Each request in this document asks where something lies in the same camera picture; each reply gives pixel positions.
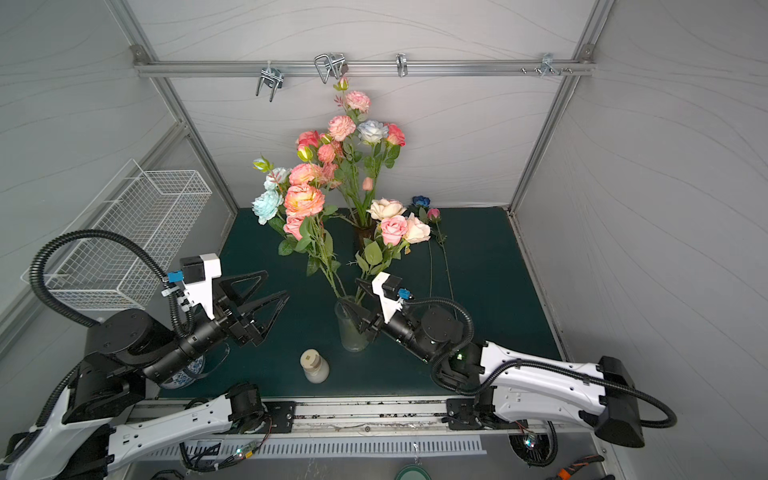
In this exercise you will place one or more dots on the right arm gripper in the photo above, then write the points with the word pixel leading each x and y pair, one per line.
pixel 372 315

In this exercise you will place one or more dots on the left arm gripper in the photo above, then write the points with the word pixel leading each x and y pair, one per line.
pixel 244 328

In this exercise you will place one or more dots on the clear ribbed glass vase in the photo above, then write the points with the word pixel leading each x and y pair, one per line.
pixel 351 339

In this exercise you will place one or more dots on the medium pink rose stem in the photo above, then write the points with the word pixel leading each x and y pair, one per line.
pixel 294 240

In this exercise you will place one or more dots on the pink ribbed glass vase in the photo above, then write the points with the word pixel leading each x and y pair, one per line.
pixel 365 231

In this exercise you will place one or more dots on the teal white flower spray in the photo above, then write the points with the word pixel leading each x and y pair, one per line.
pixel 268 207

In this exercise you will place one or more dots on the small cream rose stem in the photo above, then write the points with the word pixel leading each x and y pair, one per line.
pixel 383 209

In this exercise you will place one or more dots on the orange pink peony stem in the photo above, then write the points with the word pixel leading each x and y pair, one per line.
pixel 306 198

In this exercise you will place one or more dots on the magenta rose stem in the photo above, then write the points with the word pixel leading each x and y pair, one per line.
pixel 434 218

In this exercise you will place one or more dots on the dark blue small flower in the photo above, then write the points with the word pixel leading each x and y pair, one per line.
pixel 420 207

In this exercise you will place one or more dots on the pink bud stem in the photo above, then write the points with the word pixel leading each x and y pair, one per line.
pixel 368 189

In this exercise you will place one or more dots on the pink carnation spray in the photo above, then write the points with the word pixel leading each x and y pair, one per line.
pixel 329 159

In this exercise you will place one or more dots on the large pink rose stem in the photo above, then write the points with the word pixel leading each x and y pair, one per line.
pixel 308 139

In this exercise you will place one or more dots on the white blue rose stem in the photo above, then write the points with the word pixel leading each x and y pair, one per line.
pixel 371 132

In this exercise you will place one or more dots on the tall pink peony stem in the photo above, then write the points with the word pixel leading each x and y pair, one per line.
pixel 343 136

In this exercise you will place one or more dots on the pink white rose stem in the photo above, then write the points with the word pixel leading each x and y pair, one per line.
pixel 377 254

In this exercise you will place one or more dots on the large cream rose stem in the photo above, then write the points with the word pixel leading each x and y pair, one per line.
pixel 416 230

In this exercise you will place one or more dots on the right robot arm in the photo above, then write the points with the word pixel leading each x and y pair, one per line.
pixel 510 386

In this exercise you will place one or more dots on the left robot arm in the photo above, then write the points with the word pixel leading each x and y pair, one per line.
pixel 77 434

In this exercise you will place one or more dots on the cream capped bottle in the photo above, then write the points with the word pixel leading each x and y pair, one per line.
pixel 316 368

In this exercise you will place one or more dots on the blue white patterned plate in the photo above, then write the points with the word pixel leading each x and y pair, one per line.
pixel 186 376

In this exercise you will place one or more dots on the white vented strip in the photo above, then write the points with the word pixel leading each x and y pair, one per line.
pixel 292 447

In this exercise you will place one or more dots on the green round lid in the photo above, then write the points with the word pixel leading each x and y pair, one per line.
pixel 412 472

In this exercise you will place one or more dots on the metal u-bolt clamp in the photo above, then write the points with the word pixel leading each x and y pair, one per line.
pixel 270 80

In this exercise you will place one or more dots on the aluminium crossbar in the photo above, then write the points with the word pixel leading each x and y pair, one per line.
pixel 356 68

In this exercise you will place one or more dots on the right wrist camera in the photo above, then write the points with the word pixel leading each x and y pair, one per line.
pixel 391 294

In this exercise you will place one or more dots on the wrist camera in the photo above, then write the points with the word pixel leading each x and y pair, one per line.
pixel 192 285
pixel 391 294

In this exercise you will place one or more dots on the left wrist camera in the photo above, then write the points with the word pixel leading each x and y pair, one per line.
pixel 192 285

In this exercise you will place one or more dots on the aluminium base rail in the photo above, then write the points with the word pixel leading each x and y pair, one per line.
pixel 378 414

